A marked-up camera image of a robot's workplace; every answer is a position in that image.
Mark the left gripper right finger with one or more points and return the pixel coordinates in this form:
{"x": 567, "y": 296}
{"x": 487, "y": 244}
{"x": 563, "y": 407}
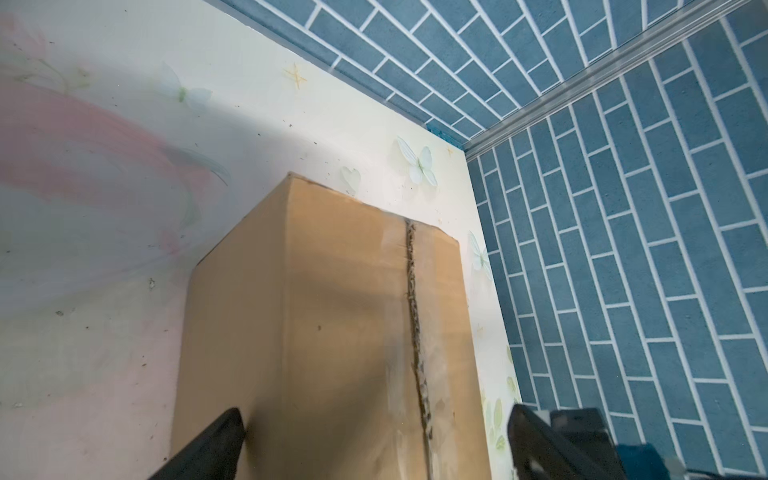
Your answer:
{"x": 572, "y": 444}

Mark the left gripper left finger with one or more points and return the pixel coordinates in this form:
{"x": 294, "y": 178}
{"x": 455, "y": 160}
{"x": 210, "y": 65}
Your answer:
{"x": 211, "y": 455}

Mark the brown cardboard express box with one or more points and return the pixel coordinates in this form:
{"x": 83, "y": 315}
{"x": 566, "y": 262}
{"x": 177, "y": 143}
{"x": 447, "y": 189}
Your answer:
{"x": 341, "y": 332}

